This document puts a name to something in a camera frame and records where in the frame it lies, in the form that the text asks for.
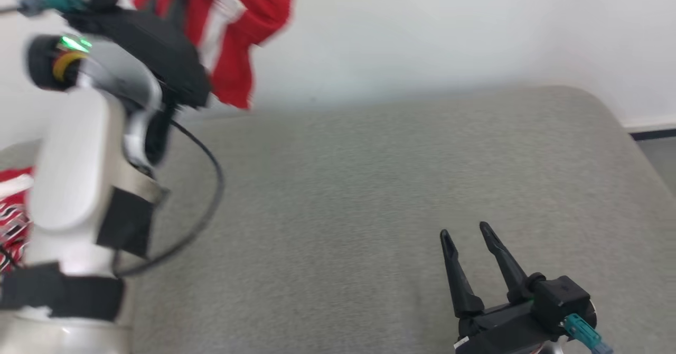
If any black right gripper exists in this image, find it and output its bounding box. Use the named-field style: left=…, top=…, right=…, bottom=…
left=440, top=221, right=566, bottom=354

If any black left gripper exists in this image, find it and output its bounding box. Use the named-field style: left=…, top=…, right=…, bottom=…
left=69, top=8, right=212, bottom=109

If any red garment with white band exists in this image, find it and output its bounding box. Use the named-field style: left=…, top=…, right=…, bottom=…
left=114, top=0, right=294, bottom=110

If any red jersey with black lettering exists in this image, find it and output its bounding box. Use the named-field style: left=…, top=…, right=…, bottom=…
left=0, top=166, right=35, bottom=275

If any grey fabric sofa seat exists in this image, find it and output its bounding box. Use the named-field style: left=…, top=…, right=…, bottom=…
left=0, top=85, right=676, bottom=354

